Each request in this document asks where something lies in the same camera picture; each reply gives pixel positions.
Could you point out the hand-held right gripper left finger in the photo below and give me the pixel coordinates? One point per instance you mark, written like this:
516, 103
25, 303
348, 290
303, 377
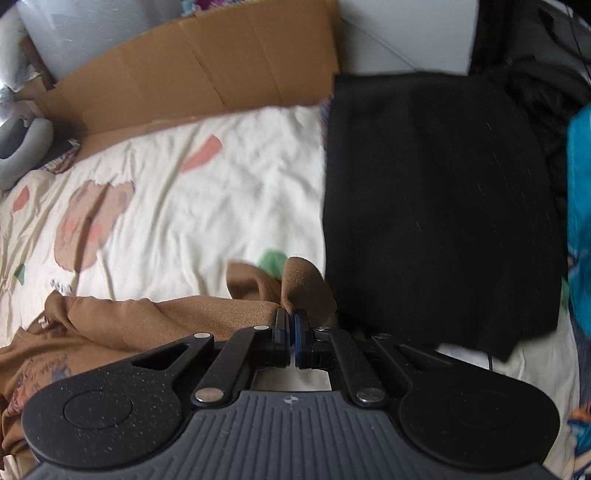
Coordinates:
280, 341

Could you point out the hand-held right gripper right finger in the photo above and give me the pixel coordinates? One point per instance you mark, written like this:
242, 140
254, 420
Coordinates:
302, 341

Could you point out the brown printed t-shirt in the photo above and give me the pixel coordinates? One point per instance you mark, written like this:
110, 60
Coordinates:
138, 318

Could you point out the cream bear print bedsheet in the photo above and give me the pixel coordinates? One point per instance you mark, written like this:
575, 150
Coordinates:
207, 207

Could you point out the black folded garment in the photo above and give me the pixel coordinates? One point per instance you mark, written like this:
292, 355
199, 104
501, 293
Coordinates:
438, 207

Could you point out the colourful patterned cloth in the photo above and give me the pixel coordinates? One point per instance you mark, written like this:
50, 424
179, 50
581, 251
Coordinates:
60, 162

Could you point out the flattened cardboard sheet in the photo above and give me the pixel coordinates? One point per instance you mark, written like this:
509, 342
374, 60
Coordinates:
184, 60

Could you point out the teal patterned garment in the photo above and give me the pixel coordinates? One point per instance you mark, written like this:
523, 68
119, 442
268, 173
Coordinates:
579, 207

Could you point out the grey neck pillow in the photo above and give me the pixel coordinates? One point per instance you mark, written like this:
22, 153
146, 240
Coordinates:
32, 147

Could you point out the black bag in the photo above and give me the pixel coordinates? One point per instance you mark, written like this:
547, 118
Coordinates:
545, 92

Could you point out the white pillow in plastic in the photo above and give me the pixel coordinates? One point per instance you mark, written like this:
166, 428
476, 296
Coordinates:
9, 92

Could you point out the grey film-wrapped refrigerator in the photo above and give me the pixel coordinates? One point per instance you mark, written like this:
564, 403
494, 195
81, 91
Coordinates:
69, 37

